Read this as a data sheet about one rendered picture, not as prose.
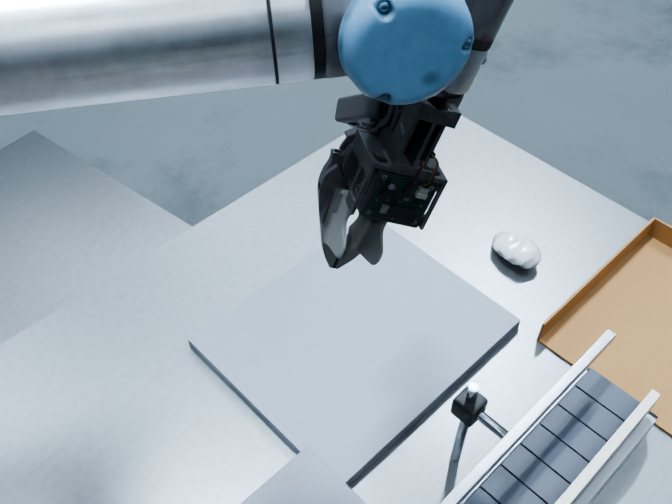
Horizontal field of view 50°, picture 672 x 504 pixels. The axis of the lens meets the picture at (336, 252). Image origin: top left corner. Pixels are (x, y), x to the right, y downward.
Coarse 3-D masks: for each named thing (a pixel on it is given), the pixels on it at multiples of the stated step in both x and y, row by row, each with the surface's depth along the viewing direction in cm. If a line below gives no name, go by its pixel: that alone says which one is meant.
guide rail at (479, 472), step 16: (608, 336) 85; (592, 352) 84; (576, 368) 82; (560, 384) 81; (544, 400) 80; (528, 416) 78; (512, 432) 77; (496, 448) 76; (480, 464) 74; (496, 464) 76; (464, 480) 73; (480, 480) 74; (448, 496) 72; (464, 496) 73
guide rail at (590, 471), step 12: (648, 396) 85; (636, 408) 84; (648, 408) 84; (636, 420) 83; (624, 432) 82; (612, 444) 81; (600, 456) 80; (588, 468) 79; (600, 468) 80; (576, 480) 78; (588, 480) 78; (564, 492) 77; (576, 492) 77
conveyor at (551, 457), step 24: (576, 384) 90; (600, 384) 90; (576, 408) 88; (600, 408) 88; (624, 408) 88; (552, 432) 86; (576, 432) 86; (600, 432) 86; (528, 456) 84; (552, 456) 84; (576, 456) 84; (504, 480) 82; (528, 480) 82; (552, 480) 82
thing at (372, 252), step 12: (360, 216) 69; (360, 228) 69; (372, 228) 68; (348, 240) 70; (360, 240) 70; (372, 240) 68; (348, 252) 71; (360, 252) 69; (372, 252) 67; (336, 264) 71; (372, 264) 67
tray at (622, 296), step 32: (640, 256) 111; (608, 288) 107; (640, 288) 107; (576, 320) 103; (608, 320) 103; (640, 320) 103; (576, 352) 99; (608, 352) 99; (640, 352) 99; (640, 384) 96
